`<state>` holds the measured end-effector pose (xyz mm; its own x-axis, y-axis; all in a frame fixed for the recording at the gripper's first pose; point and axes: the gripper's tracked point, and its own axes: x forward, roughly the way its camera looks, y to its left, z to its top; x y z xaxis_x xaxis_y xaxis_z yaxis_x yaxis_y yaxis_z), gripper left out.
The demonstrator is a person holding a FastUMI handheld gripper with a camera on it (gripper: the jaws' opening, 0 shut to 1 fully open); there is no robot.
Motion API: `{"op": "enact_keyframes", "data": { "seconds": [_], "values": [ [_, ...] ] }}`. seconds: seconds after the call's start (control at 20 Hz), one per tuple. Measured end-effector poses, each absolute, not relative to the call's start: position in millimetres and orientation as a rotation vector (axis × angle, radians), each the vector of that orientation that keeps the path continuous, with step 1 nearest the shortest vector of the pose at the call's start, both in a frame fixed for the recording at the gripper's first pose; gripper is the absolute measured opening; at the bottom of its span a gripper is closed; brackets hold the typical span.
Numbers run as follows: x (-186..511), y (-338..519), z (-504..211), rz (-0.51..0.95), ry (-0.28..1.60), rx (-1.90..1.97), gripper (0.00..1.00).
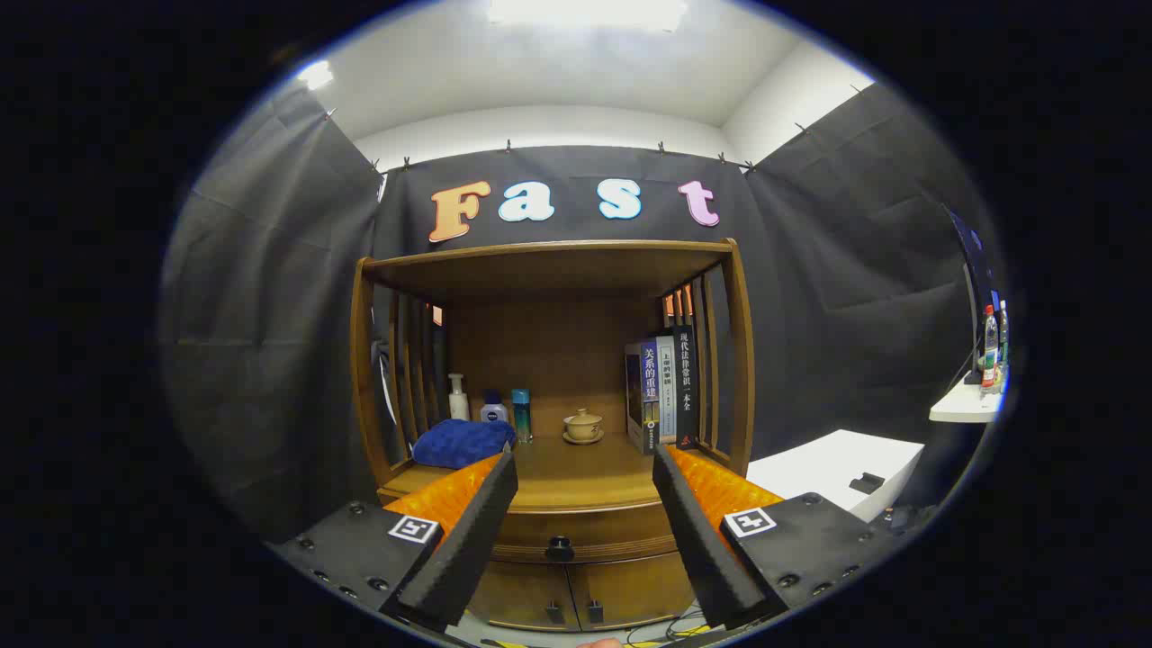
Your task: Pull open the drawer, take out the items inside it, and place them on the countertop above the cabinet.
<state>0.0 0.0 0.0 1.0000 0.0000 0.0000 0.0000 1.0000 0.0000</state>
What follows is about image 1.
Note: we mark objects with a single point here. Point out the wooden cabinet door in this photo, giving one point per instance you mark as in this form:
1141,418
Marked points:
630,589
522,594

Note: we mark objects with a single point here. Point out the clear blue bottle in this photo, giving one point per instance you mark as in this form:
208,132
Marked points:
521,414

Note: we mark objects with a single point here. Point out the large ceiling light panel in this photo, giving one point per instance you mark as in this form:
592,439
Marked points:
585,13

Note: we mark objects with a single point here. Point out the dark monitor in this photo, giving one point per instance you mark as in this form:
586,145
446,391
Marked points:
976,261

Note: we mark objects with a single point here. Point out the folded blue towel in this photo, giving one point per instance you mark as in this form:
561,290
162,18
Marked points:
459,443

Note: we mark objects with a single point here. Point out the white wall shelf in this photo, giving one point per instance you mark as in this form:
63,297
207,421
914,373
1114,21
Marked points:
963,405

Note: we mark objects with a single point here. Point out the clear bottle with red label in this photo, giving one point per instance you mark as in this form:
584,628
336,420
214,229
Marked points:
990,351

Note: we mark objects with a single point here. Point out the wooden countertop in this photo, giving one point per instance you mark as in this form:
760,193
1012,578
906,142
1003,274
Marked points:
576,472

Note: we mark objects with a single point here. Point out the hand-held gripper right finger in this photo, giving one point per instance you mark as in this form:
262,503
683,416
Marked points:
702,540

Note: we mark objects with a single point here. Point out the beige lidded tea cup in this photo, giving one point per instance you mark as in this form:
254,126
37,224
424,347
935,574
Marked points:
584,425

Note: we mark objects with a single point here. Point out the small ceiling light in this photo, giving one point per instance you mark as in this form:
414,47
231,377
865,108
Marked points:
316,74

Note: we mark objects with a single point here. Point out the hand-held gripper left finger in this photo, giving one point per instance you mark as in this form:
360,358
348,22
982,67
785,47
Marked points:
468,540

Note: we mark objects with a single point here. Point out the white bottle with blue cap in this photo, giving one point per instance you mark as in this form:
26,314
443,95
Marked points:
494,413

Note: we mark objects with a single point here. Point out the book with pale spine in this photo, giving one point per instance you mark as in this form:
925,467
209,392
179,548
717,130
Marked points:
667,387

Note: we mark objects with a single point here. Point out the white pump bottle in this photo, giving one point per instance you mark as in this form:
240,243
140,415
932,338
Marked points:
459,405

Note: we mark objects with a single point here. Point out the book with blue spine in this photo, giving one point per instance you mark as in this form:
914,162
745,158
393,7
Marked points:
650,387

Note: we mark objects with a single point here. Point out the wooden drawer with black knob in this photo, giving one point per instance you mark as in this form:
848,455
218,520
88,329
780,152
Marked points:
585,526

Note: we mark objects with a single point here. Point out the book with black spine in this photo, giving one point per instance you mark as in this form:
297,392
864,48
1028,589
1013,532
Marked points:
686,387

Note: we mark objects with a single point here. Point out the wooden cabinet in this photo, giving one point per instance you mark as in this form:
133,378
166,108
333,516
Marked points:
558,270

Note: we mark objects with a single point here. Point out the black electronic equipment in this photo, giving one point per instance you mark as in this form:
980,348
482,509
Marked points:
911,517

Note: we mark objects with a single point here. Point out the white side cabinet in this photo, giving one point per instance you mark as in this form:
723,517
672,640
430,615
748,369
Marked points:
828,463

